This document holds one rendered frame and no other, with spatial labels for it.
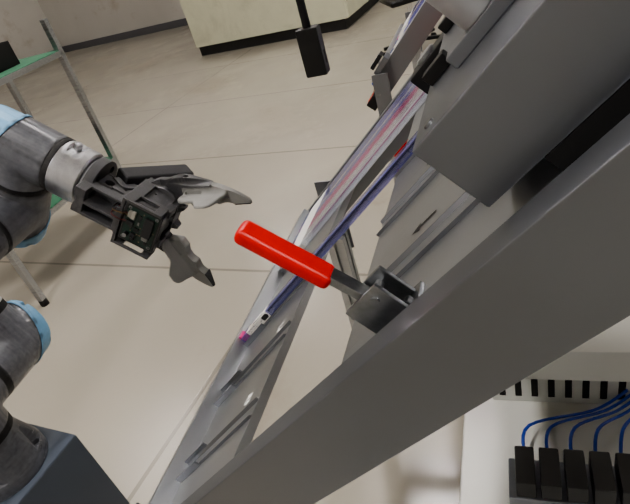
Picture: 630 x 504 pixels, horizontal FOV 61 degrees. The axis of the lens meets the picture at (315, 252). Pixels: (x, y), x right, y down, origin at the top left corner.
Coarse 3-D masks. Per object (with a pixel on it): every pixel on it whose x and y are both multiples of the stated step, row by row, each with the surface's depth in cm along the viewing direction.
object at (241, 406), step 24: (336, 216) 78; (312, 240) 86; (312, 288) 66; (288, 312) 66; (264, 336) 72; (288, 336) 59; (264, 360) 62; (240, 384) 66; (264, 384) 54; (240, 408) 57; (264, 408) 52; (216, 432) 62; (240, 432) 51; (192, 456) 63; (216, 456) 54; (192, 480) 58
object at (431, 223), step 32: (416, 128) 63; (416, 160) 52; (544, 160) 27; (416, 192) 44; (448, 192) 37; (512, 192) 28; (384, 224) 49; (416, 224) 40; (448, 224) 33; (480, 224) 29; (384, 256) 42; (416, 256) 34; (448, 256) 30; (352, 352) 35
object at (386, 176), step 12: (408, 144) 54; (396, 156) 56; (408, 156) 55; (396, 168) 56; (384, 180) 57; (372, 192) 59; (360, 204) 60; (348, 216) 61; (336, 228) 63; (324, 240) 65; (336, 240) 64; (324, 252) 65; (288, 288) 71; (276, 300) 73
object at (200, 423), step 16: (288, 240) 99; (272, 272) 92; (272, 288) 89; (256, 304) 85; (240, 352) 78; (224, 368) 75; (224, 384) 74; (208, 400) 71; (208, 416) 69; (192, 432) 67; (192, 448) 66; (176, 464) 64; (160, 480) 62; (160, 496) 60
